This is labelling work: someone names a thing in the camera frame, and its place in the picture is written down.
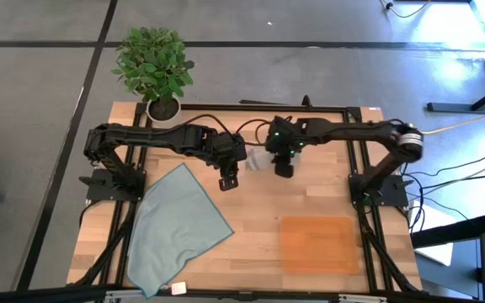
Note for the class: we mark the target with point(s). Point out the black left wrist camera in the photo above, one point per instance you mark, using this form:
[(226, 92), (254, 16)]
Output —
[(228, 184)]

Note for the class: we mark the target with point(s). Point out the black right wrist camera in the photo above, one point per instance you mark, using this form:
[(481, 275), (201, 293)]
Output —
[(284, 170)]

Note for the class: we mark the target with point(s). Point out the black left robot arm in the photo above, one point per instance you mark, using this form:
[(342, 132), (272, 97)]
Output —
[(150, 136)]

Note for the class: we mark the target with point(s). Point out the white plant pot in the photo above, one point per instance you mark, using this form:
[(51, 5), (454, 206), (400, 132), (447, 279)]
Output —
[(163, 113)]

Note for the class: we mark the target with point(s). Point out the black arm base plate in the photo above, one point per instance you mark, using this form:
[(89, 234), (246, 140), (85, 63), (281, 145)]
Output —
[(99, 193), (394, 195)]

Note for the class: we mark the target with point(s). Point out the black aluminium table frame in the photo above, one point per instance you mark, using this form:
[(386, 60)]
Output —
[(242, 107)]

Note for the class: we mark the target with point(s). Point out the black overhead rig bar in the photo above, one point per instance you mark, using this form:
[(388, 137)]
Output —
[(36, 294)]

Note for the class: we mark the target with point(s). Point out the black desk leg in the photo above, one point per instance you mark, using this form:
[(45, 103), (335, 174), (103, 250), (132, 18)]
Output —
[(470, 107)]

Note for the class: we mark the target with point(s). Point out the teal microfiber towel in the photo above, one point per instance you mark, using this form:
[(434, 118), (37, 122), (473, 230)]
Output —
[(175, 227)]

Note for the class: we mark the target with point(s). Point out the black desk crossbar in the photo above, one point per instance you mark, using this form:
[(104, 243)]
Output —
[(453, 233)]

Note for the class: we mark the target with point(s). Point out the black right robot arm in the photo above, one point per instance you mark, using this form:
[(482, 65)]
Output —
[(352, 130)]

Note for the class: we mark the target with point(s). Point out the grey waffle microfiber towel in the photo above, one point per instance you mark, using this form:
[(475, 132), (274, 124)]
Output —
[(258, 160)]

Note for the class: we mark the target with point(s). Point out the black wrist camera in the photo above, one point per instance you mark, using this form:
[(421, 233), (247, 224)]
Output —
[(228, 184), (284, 170)]

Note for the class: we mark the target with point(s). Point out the green leafy plant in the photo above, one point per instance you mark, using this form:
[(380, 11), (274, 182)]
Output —
[(154, 63)]

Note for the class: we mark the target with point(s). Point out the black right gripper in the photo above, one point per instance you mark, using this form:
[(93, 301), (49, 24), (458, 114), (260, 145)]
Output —
[(282, 143)]

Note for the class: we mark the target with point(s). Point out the orange translucent plastic basket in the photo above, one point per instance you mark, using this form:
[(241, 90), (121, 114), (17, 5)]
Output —
[(319, 245)]

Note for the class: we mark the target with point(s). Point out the black bracket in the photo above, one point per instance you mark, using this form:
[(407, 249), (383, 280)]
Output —
[(306, 101)]

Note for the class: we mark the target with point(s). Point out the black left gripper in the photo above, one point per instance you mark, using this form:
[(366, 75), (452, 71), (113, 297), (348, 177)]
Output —
[(230, 149)]

